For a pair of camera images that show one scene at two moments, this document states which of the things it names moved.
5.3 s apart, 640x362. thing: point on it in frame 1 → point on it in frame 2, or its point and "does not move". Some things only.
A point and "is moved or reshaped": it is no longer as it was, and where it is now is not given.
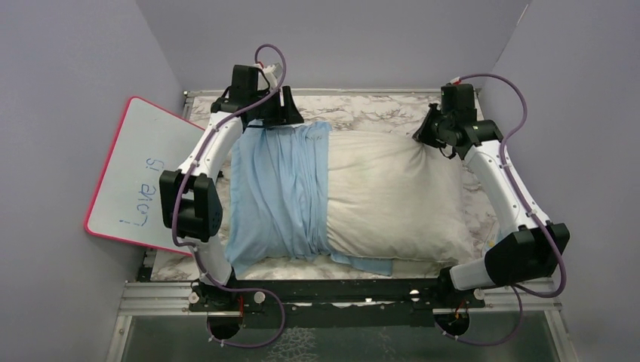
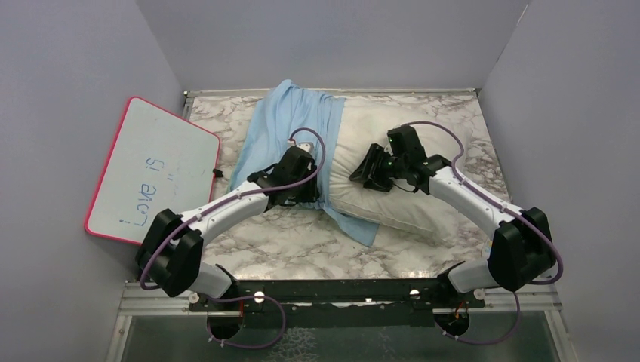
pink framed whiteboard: (127, 205) does not move
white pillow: (392, 198) is moved or reshaped
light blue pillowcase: (278, 197) is moved or reshaped
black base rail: (351, 302) does not move
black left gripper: (286, 115) → (309, 195)
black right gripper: (424, 135) → (376, 154)
